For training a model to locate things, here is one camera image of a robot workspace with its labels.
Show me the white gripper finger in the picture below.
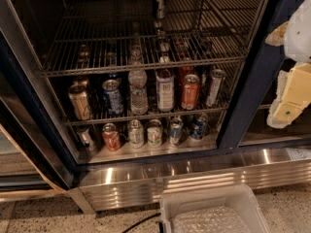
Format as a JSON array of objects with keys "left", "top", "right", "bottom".
[{"left": 266, "top": 70, "right": 288, "bottom": 129}]

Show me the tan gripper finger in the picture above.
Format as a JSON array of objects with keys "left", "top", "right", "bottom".
[{"left": 265, "top": 22, "right": 288, "bottom": 47}]

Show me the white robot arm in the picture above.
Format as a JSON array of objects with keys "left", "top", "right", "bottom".
[{"left": 265, "top": 0, "right": 311, "bottom": 129}]

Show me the silver slim can middle shelf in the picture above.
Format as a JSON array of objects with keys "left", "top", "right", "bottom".
[{"left": 206, "top": 68, "right": 226, "bottom": 107}]

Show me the red can middle shelf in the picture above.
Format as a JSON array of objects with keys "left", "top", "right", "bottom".
[{"left": 181, "top": 74, "right": 200, "bottom": 110}]

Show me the red can shelf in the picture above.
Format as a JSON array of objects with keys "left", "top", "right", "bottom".
[
  {"left": 102, "top": 123, "right": 121, "bottom": 151},
  {"left": 181, "top": 74, "right": 200, "bottom": 110}
]

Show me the blue can bottom right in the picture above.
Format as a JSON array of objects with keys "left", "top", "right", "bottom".
[{"left": 190, "top": 113, "right": 207, "bottom": 140}]

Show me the red bottle behind can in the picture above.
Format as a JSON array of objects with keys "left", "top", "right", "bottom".
[{"left": 177, "top": 64, "right": 194, "bottom": 83}]

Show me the blue silver can bottom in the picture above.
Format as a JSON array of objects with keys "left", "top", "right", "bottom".
[{"left": 169, "top": 116, "right": 184, "bottom": 146}]

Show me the white green can bottom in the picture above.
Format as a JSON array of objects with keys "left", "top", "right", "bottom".
[{"left": 147, "top": 119, "right": 162, "bottom": 148}]

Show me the white can bottom shelf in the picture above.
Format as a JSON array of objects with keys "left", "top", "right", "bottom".
[{"left": 127, "top": 119, "right": 145, "bottom": 149}]

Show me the blue can middle shelf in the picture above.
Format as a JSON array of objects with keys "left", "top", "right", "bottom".
[{"left": 102, "top": 80, "right": 123, "bottom": 116}]

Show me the red can bottom shelf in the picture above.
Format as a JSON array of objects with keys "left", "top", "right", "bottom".
[{"left": 102, "top": 123, "right": 121, "bottom": 151}]

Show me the gold can middle shelf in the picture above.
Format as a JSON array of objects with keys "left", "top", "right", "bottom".
[{"left": 68, "top": 84, "right": 91, "bottom": 120}]

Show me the silver can bottom left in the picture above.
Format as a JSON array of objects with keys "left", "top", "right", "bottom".
[{"left": 76, "top": 125, "right": 95, "bottom": 151}]

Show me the steel fridge base grille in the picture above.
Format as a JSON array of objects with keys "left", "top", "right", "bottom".
[{"left": 79, "top": 146, "right": 311, "bottom": 212}]

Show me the open fridge door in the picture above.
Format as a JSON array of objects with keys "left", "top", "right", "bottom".
[{"left": 0, "top": 35, "right": 73, "bottom": 202}]

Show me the white plastic bin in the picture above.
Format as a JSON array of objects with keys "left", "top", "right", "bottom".
[{"left": 160, "top": 184, "right": 270, "bottom": 233}]

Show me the white labelled bottle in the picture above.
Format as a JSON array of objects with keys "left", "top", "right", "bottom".
[{"left": 155, "top": 55, "right": 176, "bottom": 113}]

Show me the clear water bottle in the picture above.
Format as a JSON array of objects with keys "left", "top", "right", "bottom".
[{"left": 128, "top": 45, "right": 148, "bottom": 115}]

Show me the bubble wrap sheet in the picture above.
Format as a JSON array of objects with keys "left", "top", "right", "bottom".
[{"left": 171, "top": 206, "right": 251, "bottom": 233}]

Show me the dark blue fridge post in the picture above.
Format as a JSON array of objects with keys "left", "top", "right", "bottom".
[{"left": 217, "top": 0, "right": 303, "bottom": 150}]

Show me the top wire shelf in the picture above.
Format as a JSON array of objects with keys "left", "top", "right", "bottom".
[{"left": 42, "top": 0, "right": 260, "bottom": 77}]

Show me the wire shelf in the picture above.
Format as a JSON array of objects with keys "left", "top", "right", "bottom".
[
  {"left": 64, "top": 61, "right": 244, "bottom": 127},
  {"left": 42, "top": 0, "right": 260, "bottom": 77}
]

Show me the middle wire shelf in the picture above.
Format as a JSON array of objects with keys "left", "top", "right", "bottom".
[{"left": 64, "top": 61, "right": 244, "bottom": 127}]

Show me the black cable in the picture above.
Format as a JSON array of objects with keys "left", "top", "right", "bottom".
[{"left": 121, "top": 212, "right": 162, "bottom": 233}]

